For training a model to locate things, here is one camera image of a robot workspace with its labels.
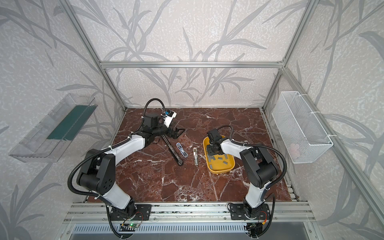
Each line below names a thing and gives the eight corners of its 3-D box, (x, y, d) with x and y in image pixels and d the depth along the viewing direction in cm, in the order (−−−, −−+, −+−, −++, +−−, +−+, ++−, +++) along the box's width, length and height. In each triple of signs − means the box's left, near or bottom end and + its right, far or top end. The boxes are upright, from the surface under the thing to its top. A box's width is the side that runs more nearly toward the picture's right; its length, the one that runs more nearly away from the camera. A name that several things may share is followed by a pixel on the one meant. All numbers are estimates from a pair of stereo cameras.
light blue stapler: (184, 159, 94) (184, 156, 91) (176, 146, 100) (175, 143, 97) (188, 156, 96) (187, 153, 92) (179, 144, 101) (179, 141, 98)
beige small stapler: (193, 166, 92) (192, 162, 87) (193, 151, 98) (193, 147, 94) (198, 166, 92) (198, 162, 87) (198, 151, 98) (198, 147, 94)
